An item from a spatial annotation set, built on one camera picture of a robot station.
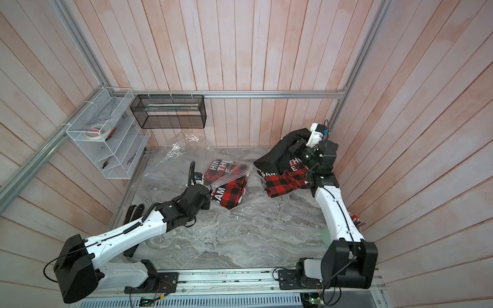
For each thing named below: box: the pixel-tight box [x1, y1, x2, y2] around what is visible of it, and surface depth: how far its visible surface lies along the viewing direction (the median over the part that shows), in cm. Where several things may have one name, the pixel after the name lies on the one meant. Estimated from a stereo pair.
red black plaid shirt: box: [253, 128, 312, 197], surface depth 97 cm
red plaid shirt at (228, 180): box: [204, 159, 249, 210], surface depth 96 cm
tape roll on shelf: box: [84, 123, 111, 140], surface depth 74 cm
